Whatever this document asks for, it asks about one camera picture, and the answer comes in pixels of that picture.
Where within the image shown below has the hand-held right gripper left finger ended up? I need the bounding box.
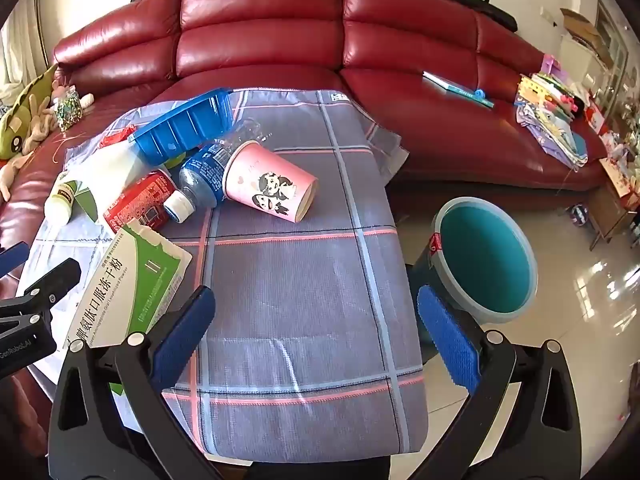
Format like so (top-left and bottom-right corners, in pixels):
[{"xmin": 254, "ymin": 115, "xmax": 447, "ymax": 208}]
[{"xmin": 47, "ymin": 285, "xmax": 226, "ymax": 480}]

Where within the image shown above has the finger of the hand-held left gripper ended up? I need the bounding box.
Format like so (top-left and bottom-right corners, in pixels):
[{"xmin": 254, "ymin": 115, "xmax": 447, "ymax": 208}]
[
  {"xmin": 0, "ymin": 241, "xmax": 31, "ymax": 276},
  {"xmin": 0, "ymin": 258, "xmax": 82, "ymax": 333}
]

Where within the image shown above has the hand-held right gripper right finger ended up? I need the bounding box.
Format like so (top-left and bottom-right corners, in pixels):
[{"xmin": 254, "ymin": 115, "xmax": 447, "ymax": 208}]
[{"xmin": 400, "ymin": 285, "xmax": 593, "ymax": 480}]

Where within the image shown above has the teal folding bucket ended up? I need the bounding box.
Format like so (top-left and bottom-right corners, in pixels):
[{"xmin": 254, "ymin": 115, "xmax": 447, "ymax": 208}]
[{"xmin": 405, "ymin": 197, "xmax": 538, "ymax": 366}]

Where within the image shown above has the white bottle green label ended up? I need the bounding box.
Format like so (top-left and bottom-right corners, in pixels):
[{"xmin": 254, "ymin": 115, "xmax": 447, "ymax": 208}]
[{"xmin": 44, "ymin": 170, "xmax": 101, "ymax": 223}]

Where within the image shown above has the green and white medicine box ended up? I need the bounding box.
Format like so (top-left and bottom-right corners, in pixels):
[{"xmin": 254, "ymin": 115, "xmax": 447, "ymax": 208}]
[{"xmin": 65, "ymin": 224, "xmax": 193, "ymax": 351}]

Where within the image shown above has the beige plush toy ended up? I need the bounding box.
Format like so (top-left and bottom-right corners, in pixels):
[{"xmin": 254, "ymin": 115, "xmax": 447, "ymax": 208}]
[{"xmin": 0, "ymin": 152, "xmax": 31, "ymax": 202}]

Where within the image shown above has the red soda can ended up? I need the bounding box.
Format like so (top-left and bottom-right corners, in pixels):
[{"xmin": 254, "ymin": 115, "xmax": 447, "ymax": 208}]
[{"xmin": 102, "ymin": 169, "xmax": 176, "ymax": 233}]

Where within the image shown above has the grey plaid cloth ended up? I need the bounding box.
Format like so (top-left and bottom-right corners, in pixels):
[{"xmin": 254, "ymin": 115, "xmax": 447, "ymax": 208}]
[{"xmin": 17, "ymin": 87, "xmax": 431, "ymax": 463}]

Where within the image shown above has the beige plush rabbit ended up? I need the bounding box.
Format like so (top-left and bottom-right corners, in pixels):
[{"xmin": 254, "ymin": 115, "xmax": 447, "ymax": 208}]
[{"xmin": 22, "ymin": 82, "xmax": 71, "ymax": 153}]

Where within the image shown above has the green plush toy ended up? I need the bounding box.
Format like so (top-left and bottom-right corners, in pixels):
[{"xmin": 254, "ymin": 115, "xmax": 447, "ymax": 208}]
[{"xmin": 0, "ymin": 62, "xmax": 60, "ymax": 158}]

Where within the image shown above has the glitter jar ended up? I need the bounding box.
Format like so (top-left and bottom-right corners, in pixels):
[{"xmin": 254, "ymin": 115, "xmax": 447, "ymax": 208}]
[{"xmin": 54, "ymin": 87, "xmax": 82, "ymax": 132}]

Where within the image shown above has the clear bottle blue label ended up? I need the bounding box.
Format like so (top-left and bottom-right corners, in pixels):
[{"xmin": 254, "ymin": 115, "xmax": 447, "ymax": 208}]
[{"xmin": 164, "ymin": 119, "xmax": 263, "ymax": 223}]

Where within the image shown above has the pink paper cup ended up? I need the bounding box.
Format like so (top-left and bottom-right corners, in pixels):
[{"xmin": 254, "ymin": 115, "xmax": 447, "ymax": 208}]
[{"xmin": 222, "ymin": 141, "xmax": 319, "ymax": 223}]

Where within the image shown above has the blue plastic tray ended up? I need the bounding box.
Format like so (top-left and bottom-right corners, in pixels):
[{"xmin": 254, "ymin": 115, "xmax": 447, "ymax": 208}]
[{"xmin": 127, "ymin": 88, "xmax": 236, "ymax": 165}]

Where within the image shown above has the white curtain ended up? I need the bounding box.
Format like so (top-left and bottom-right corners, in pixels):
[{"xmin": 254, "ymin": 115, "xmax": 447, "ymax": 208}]
[{"xmin": 0, "ymin": 10, "xmax": 56, "ymax": 91}]

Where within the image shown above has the wooden side table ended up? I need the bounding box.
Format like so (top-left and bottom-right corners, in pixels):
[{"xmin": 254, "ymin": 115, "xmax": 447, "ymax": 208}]
[{"xmin": 587, "ymin": 150, "xmax": 640, "ymax": 251}]

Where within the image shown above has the pile of colourful fabrics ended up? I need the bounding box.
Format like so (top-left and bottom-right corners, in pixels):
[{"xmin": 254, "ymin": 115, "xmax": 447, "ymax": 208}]
[{"xmin": 515, "ymin": 55, "xmax": 591, "ymax": 168}]

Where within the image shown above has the teal book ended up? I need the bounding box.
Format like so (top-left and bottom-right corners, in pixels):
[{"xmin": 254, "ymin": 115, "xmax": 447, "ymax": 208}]
[{"xmin": 422, "ymin": 71, "xmax": 496, "ymax": 108}]

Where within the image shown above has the red leather sofa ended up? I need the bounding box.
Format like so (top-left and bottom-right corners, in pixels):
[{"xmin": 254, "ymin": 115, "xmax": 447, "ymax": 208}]
[{"xmin": 0, "ymin": 0, "xmax": 613, "ymax": 426}]

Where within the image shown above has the black bag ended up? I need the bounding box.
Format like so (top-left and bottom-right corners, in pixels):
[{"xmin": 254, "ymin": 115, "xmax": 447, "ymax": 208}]
[{"xmin": 402, "ymin": 0, "xmax": 518, "ymax": 31}]

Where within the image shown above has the cardboard box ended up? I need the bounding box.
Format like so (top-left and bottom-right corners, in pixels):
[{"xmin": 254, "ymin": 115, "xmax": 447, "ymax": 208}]
[{"xmin": 560, "ymin": 7, "xmax": 608, "ymax": 56}]

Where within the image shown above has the white glass cabinet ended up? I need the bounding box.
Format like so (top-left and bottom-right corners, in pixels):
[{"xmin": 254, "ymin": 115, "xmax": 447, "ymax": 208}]
[{"xmin": 595, "ymin": 0, "xmax": 632, "ymax": 86}]

